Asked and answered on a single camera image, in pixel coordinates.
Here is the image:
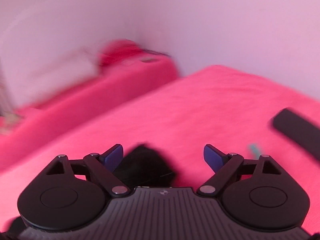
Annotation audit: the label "pink bed blanket near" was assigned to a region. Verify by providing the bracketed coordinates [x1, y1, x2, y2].
[1, 66, 319, 233]

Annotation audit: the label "black pants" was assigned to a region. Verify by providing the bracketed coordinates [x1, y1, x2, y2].
[113, 108, 319, 189]

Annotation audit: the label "pale pink pillow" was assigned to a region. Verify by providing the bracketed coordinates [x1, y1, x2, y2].
[14, 47, 99, 107]

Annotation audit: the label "pink bed far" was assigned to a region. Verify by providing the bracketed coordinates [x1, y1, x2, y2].
[1, 53, 178, 171]

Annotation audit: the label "beige cloth on bed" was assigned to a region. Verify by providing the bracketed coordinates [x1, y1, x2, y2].
[1, 112, 23, 135]

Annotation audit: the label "red folded blanket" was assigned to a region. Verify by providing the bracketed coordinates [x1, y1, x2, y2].
[99, 39, 144, 67]

